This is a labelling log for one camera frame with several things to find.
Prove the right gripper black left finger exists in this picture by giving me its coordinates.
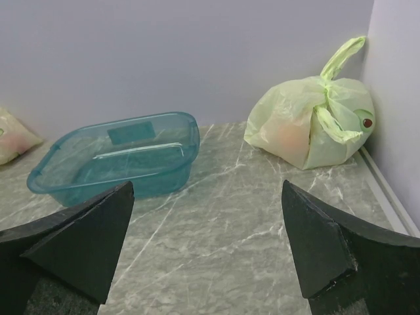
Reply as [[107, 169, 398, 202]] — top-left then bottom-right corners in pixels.
[[1, 182, 135, 314]]

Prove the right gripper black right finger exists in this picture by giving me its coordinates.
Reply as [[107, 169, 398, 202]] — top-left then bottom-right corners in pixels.
[[282, 180, 419, 314]]

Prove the green plastic bag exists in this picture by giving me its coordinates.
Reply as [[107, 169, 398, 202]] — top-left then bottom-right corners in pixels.
[[0, 108, 43, 165], [243, 36, 375, 170]]

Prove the tied green plastic bag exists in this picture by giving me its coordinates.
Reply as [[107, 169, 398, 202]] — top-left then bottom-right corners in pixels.
[[243, 36, 375, 170]]

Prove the teal transparent plastic basin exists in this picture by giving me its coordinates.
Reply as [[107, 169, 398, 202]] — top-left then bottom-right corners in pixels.
[[27, 112, 200, 207]]

